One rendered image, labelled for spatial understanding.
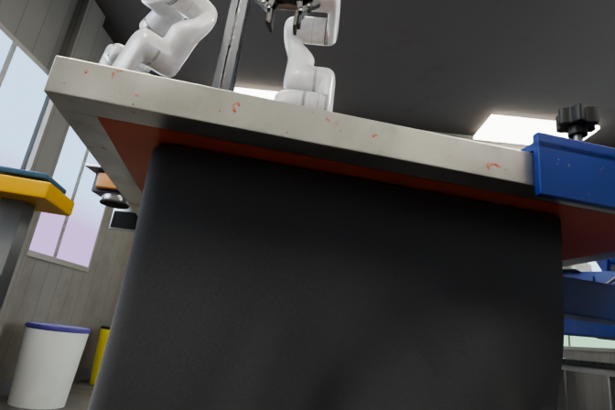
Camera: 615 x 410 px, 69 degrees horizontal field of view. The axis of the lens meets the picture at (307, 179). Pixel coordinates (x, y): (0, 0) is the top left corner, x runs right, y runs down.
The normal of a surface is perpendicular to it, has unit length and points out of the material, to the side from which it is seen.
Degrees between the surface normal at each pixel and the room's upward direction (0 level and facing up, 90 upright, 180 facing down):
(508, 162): 90
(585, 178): 90
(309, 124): 90
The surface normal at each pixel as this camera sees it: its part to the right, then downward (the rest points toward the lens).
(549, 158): 0.18, -0.30
